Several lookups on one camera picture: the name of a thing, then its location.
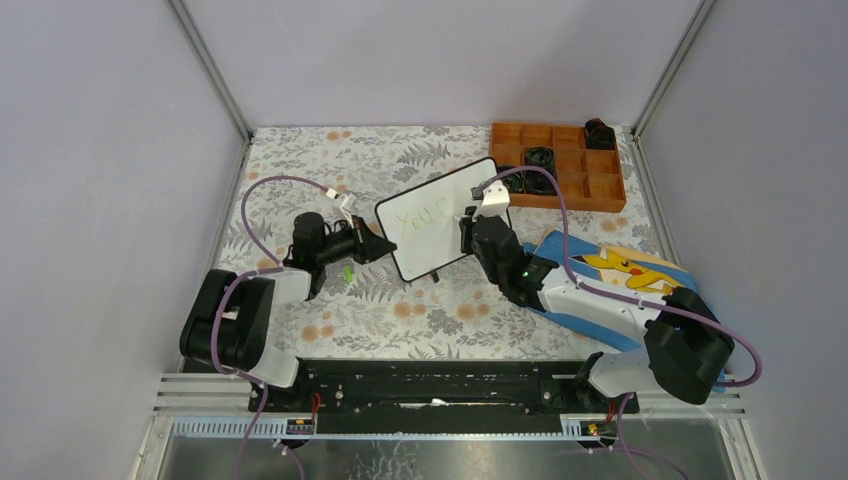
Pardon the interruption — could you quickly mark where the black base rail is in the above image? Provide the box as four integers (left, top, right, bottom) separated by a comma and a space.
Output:
244, 359, 639, 435

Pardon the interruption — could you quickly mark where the floral table mat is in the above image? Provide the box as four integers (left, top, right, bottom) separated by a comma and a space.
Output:
216, 126, 660, 360

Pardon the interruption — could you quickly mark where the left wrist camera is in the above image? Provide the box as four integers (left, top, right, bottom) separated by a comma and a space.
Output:
325, 188, 357, 224

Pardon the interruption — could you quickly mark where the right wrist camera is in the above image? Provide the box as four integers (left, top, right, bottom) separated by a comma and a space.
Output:
471, 180, 510, 220

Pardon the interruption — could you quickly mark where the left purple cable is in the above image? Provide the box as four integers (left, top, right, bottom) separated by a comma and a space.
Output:
210, 174, 333, 480

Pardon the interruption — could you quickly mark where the aluminium frame post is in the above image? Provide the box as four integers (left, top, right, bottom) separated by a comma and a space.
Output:
164, 0, 253, 143
630, 0, 719, 139

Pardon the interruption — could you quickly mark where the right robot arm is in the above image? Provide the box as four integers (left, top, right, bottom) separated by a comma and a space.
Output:
459, 207, 735, 412

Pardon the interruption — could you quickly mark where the small whiteboard black frame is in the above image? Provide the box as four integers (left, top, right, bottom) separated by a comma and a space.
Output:
374, 157, 497, 282

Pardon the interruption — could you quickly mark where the blue pikachu cloth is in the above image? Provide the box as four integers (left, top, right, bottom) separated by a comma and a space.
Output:
521, 243, 735, 404

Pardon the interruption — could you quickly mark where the left aluminium frame post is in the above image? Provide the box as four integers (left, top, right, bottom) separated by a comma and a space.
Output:
164, 0, 253, 143

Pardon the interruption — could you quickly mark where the right aluminium frame post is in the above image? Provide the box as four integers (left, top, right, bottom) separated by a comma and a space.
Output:
630, 0, 719, 139

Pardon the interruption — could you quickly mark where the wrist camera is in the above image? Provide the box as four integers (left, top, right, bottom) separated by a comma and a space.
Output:
471, 180, 510, 220
325, 188, 357, 224

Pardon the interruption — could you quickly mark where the black item in tray left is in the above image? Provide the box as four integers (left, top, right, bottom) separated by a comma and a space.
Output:
500, 171, 525, 194

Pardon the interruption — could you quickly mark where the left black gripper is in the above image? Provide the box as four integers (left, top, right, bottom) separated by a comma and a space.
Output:
315, 214, 396, 267

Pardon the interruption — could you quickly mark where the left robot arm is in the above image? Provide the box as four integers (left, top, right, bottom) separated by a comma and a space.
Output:
179, 212, 397, 411

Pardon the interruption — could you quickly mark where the black item in tray corner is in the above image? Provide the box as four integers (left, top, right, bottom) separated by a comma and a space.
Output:
584, 118, 617, 151

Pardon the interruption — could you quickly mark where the orange compartment tray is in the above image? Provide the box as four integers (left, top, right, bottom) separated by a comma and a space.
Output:
489, 122, 626, 213

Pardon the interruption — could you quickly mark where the purple cable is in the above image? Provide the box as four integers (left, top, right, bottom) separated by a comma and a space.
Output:
480, 164, 764, 480
210, 174, 333, 480

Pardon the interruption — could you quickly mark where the black item in tray middle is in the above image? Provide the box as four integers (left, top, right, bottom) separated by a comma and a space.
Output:
524, 147, 556, 195

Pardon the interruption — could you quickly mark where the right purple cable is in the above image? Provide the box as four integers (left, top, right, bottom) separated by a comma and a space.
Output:
480, 164, 764, 480

